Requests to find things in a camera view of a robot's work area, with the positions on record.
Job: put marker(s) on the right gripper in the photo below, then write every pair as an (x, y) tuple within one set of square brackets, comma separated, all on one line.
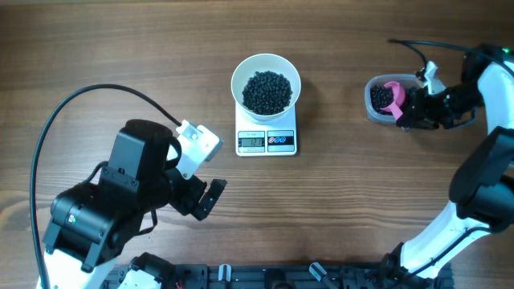
[(424, 116)]

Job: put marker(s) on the white bowl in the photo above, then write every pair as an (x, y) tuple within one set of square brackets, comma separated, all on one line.
[(264, 62)]

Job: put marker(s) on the black beans in bowl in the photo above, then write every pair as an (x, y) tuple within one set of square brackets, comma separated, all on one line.
[(267, 93)]

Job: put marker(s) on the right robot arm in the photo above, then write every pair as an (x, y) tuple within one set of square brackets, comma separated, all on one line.
[(480, 193)]

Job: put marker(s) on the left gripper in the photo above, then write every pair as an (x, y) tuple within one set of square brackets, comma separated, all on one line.
[(189, 200)]

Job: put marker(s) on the pink measuring scoop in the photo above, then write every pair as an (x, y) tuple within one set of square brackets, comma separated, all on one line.
[(399, 96)]

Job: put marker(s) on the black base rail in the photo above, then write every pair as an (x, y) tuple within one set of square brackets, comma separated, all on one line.
[(150, 271)]

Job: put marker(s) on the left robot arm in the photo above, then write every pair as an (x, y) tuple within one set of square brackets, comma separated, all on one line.
[(149, 167)]

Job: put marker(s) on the clear plastic container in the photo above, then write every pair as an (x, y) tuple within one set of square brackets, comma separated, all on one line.
[(406, 81)]

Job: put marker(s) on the white digital kitchen scale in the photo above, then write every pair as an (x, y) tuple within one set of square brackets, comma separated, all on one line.
[(276, 137)]

